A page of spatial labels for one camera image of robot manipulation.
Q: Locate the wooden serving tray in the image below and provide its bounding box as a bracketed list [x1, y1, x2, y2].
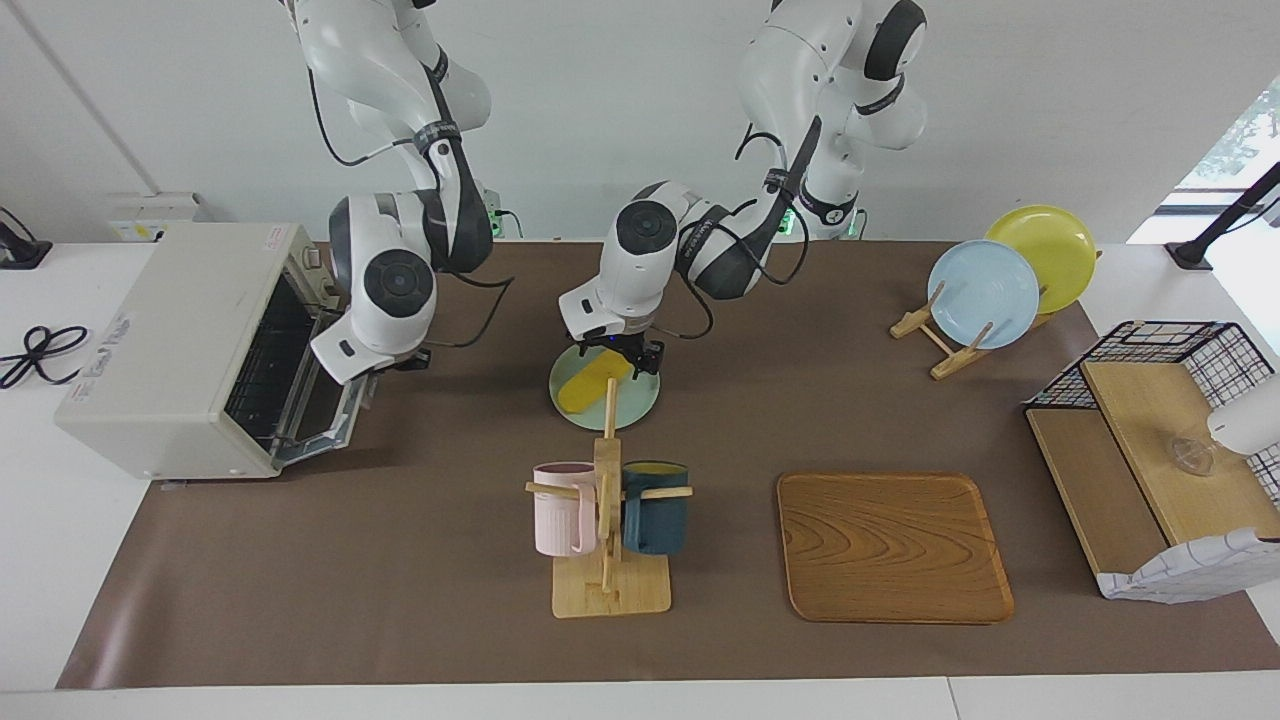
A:
[777, 472, 1016, 626]

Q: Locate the clear glass cup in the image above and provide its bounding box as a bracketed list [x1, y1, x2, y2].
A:
[1171, 431, 1217, 479]

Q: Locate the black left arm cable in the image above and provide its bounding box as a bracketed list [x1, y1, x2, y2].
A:
[648, 118, 813, 343]

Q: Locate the white rounded object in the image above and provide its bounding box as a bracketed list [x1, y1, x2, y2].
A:
[1206, 372, 1280, 458]

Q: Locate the wooden mug tree stand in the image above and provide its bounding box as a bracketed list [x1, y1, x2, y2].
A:
[525, 377, 695, 619]

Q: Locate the brown table mat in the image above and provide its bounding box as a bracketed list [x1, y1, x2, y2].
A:
[55, 238, 1280, 691]

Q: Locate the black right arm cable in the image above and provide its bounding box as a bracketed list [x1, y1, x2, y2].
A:
[304, 68, 516, 351]

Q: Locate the white socket box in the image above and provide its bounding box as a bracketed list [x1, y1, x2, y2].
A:
[107, 191, 214, 245]

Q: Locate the black wire basket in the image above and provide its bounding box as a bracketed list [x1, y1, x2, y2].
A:
[1024, 320, 1280, 501]

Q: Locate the black loose cable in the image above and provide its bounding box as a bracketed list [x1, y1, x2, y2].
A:
[0, 324, 90, 392]

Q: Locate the light blue plate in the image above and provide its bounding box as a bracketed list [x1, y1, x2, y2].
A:
[927, 240, 1041, 351]

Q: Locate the pink mug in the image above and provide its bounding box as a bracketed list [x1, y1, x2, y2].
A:
[532, 461, 599, 558]

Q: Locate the pale green plate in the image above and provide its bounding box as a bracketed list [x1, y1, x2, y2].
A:
[549, 344, 662, 432]

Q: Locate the white checked cloth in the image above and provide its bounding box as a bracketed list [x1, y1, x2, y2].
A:
[1096, 527, 1280, 605]

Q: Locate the beige toaster oven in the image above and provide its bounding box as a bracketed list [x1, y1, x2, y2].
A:
[55, 221, 351, 482]

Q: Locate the black clamp base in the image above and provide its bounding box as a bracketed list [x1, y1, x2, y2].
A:
[0, 206, 54, 272]

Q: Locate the yellow corn cob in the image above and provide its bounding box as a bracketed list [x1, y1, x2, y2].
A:
[557, 358, 635, 415]

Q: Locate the wooden plate rack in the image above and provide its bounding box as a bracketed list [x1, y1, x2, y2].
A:
[889, 250, 1103, 382]

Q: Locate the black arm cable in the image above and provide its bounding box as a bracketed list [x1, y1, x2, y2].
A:
[648, 118, 813, 343]
[304, 68, 516, 351]

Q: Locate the dark teal mug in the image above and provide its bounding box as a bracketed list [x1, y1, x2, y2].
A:
[621, 460, 691, 557]

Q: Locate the yellow plate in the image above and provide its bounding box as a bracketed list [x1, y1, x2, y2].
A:
[985, 205, 1098, 315]

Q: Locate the toaster oven glass door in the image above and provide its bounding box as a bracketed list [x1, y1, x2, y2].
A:
[270, 368, 377, 471]

